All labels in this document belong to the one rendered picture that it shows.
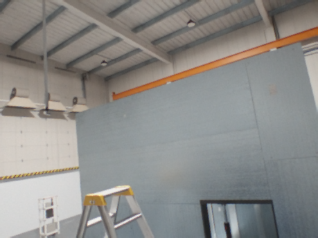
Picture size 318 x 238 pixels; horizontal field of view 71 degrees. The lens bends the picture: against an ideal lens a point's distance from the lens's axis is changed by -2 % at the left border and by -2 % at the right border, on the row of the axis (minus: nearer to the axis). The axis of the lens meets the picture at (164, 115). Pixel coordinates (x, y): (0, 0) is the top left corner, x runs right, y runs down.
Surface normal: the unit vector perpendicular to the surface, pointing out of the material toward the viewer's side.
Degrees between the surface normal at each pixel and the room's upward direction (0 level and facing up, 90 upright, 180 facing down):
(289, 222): 90
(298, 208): 90
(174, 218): 90
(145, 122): 90
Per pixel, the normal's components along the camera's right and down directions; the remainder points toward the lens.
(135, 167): -0.55, -0.07
